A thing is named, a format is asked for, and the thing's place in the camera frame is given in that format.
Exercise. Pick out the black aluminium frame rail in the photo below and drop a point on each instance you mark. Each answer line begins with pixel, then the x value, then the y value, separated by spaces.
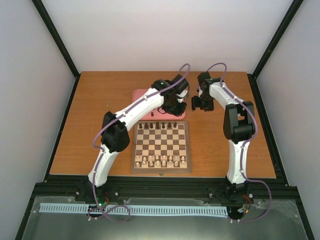
pixel 119 188

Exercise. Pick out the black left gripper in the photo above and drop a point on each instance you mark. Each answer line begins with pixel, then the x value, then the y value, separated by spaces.
pixel 178 112

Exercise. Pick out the light blue cable duct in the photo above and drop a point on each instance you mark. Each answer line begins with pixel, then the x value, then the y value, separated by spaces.
pixel 135 210

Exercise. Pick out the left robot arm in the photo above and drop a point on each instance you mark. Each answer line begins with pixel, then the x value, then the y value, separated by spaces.
pixel 113 137

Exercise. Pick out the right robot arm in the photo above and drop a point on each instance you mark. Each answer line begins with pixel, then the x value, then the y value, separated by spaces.
pixel 239 126

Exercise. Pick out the pink plastic tray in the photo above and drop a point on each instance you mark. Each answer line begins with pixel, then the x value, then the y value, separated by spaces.
pixel 158 115

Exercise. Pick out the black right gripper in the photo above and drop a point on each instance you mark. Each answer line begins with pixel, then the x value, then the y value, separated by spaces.
pixel 195 104

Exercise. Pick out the light king chess piece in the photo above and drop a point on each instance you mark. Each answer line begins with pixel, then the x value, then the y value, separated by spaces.
pixel 164 161

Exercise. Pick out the wooden chessboard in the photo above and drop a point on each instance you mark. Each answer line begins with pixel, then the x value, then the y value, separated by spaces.
pixel 166 141

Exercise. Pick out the light queen chess piece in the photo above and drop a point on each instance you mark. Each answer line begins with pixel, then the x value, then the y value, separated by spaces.
pixel 157 163

